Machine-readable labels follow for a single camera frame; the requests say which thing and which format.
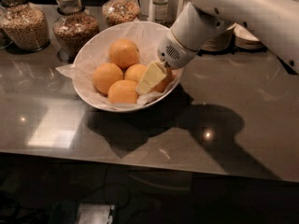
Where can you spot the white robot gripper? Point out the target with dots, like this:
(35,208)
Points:
(172,54)

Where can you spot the orange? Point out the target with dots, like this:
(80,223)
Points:
(105,75)
(165,82)
(124,53)
(123,92)
(135,72)

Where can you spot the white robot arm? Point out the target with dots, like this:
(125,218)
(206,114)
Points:
(274,22)

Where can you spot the white oval bowl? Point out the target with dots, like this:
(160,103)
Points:
(93,50)

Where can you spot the white paper bowl liner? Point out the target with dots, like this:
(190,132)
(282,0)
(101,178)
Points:
(93,56)

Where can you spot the tall stack paper bowls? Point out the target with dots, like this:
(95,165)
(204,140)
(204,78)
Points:
(220,42)

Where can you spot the clear glass bottle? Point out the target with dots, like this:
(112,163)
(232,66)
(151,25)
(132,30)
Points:
(159,10)

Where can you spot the right glass cereal jar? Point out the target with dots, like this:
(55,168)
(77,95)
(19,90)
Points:
(120,11)

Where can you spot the glass cereal jar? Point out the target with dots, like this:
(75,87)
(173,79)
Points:
(120,11)
(25,24)

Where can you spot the short stack paper bowls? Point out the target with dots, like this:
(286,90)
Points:
(246,40)

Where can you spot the middle glass granola jar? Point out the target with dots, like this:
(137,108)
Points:
(74,28)

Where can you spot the left glass cereal jar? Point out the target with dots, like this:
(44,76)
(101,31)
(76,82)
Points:
(25,24)

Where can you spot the far left glass jar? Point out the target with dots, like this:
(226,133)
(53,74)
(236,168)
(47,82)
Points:
(5,41)

